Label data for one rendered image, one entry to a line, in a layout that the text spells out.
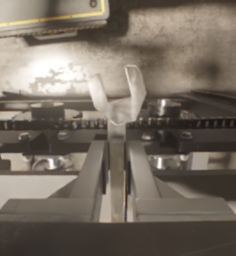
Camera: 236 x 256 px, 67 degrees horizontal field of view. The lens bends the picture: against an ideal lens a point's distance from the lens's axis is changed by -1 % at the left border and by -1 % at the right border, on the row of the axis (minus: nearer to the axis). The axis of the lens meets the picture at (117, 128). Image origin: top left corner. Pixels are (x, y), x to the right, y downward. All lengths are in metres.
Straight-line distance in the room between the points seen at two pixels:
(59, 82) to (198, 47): 0.98
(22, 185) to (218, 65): 1.42
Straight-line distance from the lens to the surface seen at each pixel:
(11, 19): 1.16
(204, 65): 1.44
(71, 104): 1.02
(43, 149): 0.47
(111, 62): 1.32
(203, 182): 0.19
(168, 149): 0.45
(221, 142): 0.46
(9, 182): 0.20
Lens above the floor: 1.31
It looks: 74 degrees down
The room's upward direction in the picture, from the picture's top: 179 degrees counter-clockwise
